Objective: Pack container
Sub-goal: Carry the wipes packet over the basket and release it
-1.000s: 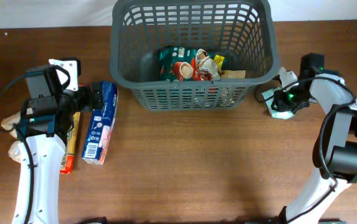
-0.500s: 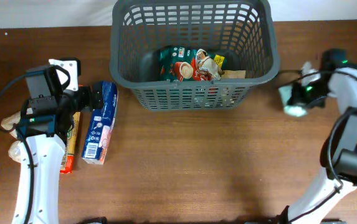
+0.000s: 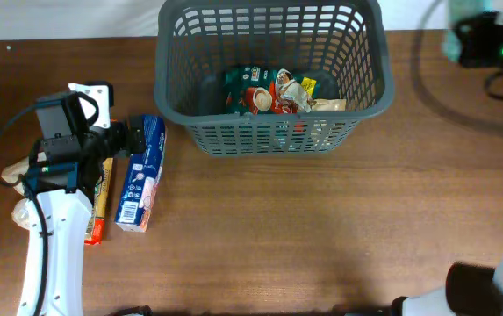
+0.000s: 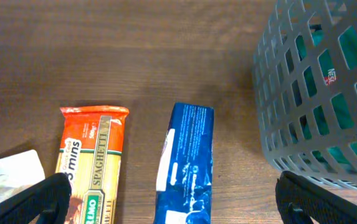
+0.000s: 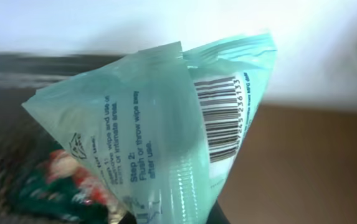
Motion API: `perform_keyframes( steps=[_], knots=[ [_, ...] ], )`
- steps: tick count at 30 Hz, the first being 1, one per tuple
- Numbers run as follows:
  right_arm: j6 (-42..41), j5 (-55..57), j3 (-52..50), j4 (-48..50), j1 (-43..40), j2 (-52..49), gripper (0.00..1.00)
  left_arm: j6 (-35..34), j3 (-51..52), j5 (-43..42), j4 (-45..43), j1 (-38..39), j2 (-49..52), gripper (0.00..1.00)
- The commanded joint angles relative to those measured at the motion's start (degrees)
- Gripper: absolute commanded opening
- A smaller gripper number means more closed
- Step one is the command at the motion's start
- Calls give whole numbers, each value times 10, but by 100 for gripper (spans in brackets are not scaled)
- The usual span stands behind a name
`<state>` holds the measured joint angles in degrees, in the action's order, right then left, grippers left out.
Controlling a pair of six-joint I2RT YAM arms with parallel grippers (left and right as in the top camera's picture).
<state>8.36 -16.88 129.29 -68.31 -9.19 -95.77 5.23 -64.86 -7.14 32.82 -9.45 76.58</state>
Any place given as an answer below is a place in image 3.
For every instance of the mint green small packet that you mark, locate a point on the mint green small packet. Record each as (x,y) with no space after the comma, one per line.
(458,10)

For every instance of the beige bread bag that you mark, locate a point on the beige bread bag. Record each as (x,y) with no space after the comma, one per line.
(23,209)

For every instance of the dark grey plastic basket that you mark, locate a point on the dark grey plastic basket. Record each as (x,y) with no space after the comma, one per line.
(339,43)

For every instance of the blue rectangular carton box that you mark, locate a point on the blue rectangular carton box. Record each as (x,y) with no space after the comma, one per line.
(142,178)

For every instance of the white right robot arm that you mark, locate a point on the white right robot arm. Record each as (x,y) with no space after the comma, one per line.
(469,289)

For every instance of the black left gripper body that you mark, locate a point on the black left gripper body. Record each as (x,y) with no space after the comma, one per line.
(108,141)

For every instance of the beige brown snack bag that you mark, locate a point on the beige brown snack bag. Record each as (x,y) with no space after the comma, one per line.
(302,93)

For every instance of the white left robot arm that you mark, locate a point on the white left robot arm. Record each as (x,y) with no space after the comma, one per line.
(60,193)

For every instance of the green Nescafe coffee bag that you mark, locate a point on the green Nescafe coffee bag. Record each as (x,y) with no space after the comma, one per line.
(250,89)

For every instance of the yellow orange snack packet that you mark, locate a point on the yellow orange snack packet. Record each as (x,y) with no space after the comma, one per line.
(94,232)

